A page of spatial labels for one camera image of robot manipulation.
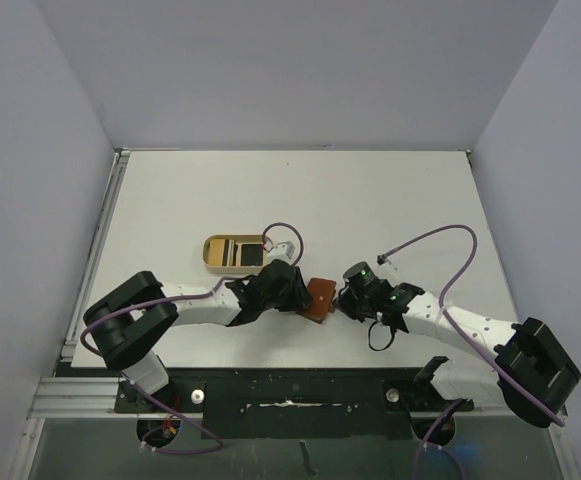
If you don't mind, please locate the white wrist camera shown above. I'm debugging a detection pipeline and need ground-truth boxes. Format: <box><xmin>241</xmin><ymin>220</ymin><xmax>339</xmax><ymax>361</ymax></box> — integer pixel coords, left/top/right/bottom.
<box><xmin>376</xmin><ymin>254</ymin><xmax>398</xmax><ymax>273</ymax></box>
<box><xmin>265</xmin><ymin>241</ymin><xmax>297</xmax><ymax>264</ymax></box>

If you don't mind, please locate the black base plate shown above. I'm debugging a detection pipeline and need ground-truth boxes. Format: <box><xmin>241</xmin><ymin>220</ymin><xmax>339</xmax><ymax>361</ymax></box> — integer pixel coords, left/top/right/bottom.
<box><xmin>114</xmin><ymin>367</ymin><xmax>471</xmax><ymax>441</ymax></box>

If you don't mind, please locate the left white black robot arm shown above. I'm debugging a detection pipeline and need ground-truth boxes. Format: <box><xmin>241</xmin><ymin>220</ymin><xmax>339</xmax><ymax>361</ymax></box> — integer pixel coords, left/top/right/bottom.
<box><xmin>80</xmin><ymin>260</ymin><xmax>313</xmax><ymax>411</ymax></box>

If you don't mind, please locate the brown leather card holder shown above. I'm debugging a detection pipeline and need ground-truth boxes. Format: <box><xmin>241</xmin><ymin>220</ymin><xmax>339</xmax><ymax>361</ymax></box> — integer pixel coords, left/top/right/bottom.
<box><xmin>299</xmin><ymin>277</ymin><xmax>336</xmax><ymax>324</ymax></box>

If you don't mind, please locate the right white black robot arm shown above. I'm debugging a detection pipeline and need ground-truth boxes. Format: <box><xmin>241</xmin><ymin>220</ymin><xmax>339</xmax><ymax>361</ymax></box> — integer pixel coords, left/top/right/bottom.
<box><xmin>334</xmin><ymin>261</ymin><xmax>581</xmax><ymax>428</ymax></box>

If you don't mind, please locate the black thin wire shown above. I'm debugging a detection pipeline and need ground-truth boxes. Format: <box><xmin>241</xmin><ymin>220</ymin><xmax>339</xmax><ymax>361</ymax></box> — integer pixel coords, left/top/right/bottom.
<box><xmin>367</xmin><ymin>322</ymin><xmax>399</xmax><ymax>352</ymax></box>

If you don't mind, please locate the aluminium frame rail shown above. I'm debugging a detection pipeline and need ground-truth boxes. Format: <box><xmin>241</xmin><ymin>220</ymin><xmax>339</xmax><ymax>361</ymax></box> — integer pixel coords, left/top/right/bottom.
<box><xmin>28</xmin><ymin>377</ymin><xmax>119</xmax><ymax>419</ymax></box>

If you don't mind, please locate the beige oval tray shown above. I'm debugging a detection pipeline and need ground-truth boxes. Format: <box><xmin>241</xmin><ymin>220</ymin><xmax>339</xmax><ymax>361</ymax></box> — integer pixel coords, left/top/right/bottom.
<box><xmin>202</xmin><ymin>234</ymin><xmax>267</xmax><ymax>275</ymax></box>

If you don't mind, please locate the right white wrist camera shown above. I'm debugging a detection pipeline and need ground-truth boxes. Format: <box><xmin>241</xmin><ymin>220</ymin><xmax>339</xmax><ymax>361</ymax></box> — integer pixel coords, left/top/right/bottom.
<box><xmin>376</xmin><ymin>254</ymin><xmax>398</xmax><ymax>273</ymax></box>

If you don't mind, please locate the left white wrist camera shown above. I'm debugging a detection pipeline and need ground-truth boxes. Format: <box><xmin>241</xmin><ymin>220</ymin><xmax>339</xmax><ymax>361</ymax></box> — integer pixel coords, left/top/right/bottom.
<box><xmin>265</xmin><ymin>241</ymin><xmax>297</xmax><ymax>264</ymax></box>

